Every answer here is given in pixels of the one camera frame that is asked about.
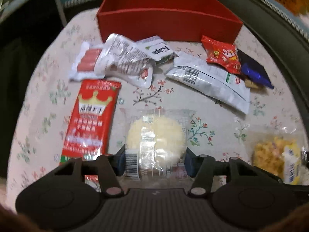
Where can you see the long silver white packet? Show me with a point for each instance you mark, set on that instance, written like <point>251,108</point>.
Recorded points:
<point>211,81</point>

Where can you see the dark green sofa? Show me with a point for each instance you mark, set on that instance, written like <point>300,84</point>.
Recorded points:
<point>283,38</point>

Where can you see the red cardboard box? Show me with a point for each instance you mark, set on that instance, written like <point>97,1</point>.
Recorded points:
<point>172,20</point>

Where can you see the blue foil snack packet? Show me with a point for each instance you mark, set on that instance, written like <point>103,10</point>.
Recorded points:
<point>253,70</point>

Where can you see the red Trolli gummy packet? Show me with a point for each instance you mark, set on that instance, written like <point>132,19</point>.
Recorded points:
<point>223,54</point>

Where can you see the red crown snack packet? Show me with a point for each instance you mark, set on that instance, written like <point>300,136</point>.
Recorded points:
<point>89,128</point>

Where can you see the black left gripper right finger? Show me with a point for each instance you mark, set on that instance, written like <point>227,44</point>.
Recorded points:
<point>201,169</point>

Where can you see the floral white tablecloth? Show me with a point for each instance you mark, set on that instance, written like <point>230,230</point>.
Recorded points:
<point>217,129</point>

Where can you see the small gold brown packet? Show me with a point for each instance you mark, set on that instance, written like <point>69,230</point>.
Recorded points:
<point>252,85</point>

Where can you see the pink sausages white pack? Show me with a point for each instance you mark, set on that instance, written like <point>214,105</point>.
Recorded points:
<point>83,66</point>

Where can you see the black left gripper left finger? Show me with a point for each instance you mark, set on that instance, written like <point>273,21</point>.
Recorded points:
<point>109,168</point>

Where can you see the white printed packet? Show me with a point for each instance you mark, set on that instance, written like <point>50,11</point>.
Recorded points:
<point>124,59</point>

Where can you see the clear rice cracker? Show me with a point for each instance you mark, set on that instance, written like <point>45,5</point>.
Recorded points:
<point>155,142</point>

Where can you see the white Kaper snack packet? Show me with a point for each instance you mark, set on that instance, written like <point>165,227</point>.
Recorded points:
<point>157,49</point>

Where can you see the clear bag yellow snacks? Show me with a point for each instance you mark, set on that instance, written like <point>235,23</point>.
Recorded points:
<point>277,151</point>

